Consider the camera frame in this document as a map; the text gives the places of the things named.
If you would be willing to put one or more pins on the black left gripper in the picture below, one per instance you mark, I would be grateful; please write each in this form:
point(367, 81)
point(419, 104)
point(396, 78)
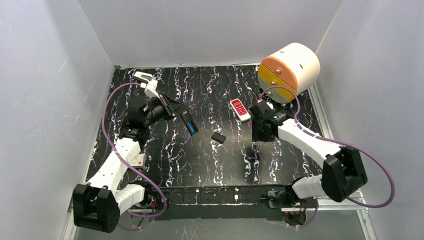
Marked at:
point(170, 105)

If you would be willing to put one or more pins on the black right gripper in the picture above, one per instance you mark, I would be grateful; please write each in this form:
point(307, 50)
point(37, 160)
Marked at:
point(253, 112)

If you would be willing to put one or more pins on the blue battery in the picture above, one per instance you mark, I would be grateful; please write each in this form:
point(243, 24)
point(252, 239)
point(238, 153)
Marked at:
point(191, 127)

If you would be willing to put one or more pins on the white remote control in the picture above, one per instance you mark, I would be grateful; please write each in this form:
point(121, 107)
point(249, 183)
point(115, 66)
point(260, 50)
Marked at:
point(240, 110)

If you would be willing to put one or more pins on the black remote battery cover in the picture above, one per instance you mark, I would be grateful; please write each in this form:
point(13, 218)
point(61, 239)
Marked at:
point(218, 137)

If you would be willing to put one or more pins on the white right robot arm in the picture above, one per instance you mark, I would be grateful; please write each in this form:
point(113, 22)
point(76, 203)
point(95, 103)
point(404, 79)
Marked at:
point(343, 172)

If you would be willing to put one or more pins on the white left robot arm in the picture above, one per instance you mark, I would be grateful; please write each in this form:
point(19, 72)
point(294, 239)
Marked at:
point(98, 204)

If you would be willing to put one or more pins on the white battery box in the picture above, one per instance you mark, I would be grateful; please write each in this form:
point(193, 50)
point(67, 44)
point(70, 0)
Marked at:
point(139, 161)

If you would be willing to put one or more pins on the round orange drawer cabinet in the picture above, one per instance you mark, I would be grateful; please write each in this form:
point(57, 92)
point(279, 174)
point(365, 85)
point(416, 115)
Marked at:
point(294, 66)

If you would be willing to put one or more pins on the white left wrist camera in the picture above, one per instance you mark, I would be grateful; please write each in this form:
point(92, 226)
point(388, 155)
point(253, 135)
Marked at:
point(150, 88)

